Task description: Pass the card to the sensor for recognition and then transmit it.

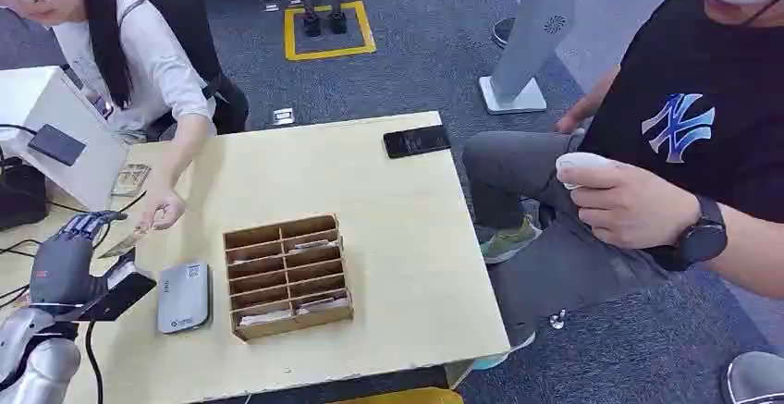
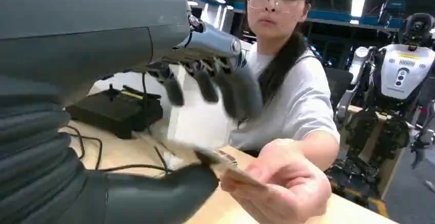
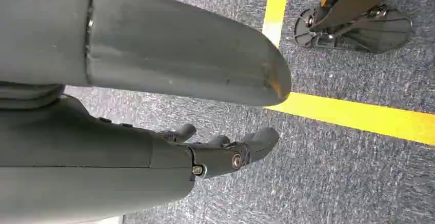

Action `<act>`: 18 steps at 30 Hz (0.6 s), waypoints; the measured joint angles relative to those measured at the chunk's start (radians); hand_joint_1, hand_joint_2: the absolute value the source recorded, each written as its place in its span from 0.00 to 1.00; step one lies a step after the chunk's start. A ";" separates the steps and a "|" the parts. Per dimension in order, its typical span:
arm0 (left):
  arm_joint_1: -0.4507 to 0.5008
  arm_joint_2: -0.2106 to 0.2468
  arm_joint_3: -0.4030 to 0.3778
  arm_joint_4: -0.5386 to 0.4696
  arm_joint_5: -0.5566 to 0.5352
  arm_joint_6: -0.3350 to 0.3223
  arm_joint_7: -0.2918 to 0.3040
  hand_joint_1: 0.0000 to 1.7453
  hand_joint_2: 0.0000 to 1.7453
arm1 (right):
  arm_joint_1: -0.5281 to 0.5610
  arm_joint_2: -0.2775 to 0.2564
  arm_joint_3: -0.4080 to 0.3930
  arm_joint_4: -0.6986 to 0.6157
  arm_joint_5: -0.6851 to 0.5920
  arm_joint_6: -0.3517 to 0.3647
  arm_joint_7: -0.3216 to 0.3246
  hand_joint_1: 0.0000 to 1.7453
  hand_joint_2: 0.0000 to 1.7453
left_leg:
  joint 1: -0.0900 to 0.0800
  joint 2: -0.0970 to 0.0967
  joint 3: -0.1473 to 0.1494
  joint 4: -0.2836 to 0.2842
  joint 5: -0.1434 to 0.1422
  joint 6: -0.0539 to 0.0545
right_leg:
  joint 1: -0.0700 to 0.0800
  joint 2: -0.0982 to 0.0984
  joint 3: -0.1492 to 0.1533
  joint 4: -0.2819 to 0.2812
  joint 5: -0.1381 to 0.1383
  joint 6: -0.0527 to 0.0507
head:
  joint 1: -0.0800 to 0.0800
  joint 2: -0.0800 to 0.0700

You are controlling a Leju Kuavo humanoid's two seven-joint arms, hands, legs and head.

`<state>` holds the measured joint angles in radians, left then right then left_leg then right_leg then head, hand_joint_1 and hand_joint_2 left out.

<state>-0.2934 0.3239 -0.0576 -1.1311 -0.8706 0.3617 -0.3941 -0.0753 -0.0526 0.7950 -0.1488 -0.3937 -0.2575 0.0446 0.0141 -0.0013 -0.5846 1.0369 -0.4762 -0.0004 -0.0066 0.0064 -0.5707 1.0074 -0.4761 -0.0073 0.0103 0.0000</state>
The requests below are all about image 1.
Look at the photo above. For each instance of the stack of printed cards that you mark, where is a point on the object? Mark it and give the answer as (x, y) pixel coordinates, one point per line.
(130, 179)

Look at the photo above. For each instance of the white floor pillar stand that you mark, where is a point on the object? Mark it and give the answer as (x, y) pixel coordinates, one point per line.
(530, 40)

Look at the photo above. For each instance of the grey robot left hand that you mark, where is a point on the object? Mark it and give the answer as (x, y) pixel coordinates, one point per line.
(61, 269)

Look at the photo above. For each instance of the black box device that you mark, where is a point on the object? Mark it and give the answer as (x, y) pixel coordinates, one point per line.
(21, 196)

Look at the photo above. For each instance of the small floor marker plate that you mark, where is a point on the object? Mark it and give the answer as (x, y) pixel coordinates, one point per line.
(283, 116)

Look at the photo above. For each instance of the person's hand holding card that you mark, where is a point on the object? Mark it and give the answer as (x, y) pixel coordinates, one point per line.
(162, 208)

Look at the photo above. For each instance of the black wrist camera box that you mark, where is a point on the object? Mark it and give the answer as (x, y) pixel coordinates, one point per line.
(119, 288)

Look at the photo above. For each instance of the person's hand holding controller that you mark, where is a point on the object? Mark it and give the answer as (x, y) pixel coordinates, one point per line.
(625, 202)

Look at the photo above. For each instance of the grey power bank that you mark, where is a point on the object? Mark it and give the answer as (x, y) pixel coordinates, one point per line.
(184, 297)

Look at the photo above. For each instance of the green shoe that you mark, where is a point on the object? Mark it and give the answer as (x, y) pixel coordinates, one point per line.
(508, 242)

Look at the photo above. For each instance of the yellow object under desk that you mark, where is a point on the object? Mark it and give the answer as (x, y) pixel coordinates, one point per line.
(404, 397)

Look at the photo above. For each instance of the black wrist watch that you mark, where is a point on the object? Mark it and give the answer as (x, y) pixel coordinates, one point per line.
(704, 236)

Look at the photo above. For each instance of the person in white shirt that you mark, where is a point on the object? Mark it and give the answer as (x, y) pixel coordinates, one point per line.
(147, 52)

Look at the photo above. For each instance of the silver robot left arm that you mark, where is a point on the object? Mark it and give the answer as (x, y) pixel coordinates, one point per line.
(30, 358)

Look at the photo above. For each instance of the pale blue soled shoe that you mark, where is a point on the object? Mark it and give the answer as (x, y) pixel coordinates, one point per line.
(499, 358)

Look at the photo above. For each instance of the black smartphone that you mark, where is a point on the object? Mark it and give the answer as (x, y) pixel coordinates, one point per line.
(416, 141)

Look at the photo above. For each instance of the person in black shirt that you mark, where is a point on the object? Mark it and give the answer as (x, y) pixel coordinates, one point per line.
(674, 113)

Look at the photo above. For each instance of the wooden slotted card box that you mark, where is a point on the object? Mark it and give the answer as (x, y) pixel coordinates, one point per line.
(288, 279)

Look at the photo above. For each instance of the small silver floor fitting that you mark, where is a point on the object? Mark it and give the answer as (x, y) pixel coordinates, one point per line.
(557, 320)

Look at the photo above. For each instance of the black office chair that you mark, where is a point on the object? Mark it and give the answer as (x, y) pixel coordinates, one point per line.
(177, 15)

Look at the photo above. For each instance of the black round floor base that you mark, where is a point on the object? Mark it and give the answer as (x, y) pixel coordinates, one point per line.
(502, 32)

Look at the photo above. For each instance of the card in wooden box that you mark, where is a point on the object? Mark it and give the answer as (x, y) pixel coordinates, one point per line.
(321, 304)
(312, 244)
(264, 318)

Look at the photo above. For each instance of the white handheld controller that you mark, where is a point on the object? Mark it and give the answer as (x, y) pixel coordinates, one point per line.
(579, 161)

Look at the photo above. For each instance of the grey shoe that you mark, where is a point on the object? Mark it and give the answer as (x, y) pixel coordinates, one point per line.
(756, 380)

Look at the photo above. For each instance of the small black flat device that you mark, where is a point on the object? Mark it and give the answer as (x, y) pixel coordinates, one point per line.
(56, 144)

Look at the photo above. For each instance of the thin printed card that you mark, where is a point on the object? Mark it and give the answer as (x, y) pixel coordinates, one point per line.
(120, 246)

